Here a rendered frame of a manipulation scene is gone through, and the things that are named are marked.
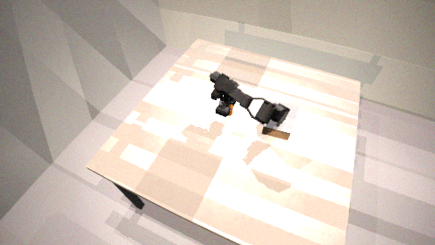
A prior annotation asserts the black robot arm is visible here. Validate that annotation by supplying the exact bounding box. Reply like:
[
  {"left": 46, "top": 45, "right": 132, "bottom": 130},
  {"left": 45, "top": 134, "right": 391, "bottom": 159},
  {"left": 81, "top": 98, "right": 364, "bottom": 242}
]
[{"left": 209, "top": 71, "right": 291, "bottom": 124}]

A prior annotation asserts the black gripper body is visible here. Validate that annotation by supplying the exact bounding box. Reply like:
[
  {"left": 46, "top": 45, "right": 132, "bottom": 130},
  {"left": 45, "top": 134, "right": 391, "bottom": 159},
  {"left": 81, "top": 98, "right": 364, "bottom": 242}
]
[{"left": 215, "top": 92, "right": 235, "bottom": 117}]

